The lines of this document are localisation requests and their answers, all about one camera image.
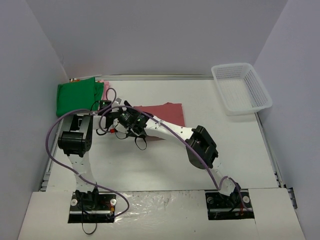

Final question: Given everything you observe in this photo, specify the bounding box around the red t shirt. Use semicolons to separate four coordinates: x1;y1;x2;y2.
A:
134;102;185;127

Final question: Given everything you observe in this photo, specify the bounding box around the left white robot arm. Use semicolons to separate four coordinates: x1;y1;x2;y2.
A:
57;101;125;211

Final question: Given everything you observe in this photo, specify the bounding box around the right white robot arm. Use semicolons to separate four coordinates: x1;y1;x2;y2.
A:
113;107;242;208

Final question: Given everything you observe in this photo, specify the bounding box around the pink folded t shirt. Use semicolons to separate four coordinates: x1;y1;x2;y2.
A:
95;80;110;100

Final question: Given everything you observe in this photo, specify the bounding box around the green folded t shirt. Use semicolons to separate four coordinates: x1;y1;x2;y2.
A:
56;77;105;117

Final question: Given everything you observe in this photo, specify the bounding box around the white plastic basket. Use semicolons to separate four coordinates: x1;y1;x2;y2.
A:
211;63;273;116

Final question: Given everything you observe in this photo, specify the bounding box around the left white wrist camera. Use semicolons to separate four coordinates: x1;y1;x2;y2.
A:
112;97;123;107

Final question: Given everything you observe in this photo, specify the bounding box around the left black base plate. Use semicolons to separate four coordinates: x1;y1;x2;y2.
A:
68;191;117;224

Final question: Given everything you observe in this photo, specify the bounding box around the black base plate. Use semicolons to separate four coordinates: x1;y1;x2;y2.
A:
205;190;255;221
68;191;117;224

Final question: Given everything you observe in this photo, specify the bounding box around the thin black cable loop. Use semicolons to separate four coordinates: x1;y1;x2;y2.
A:
81;214;98;236

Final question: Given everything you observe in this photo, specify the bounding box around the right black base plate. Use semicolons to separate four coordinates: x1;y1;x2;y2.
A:
205;190;255;221

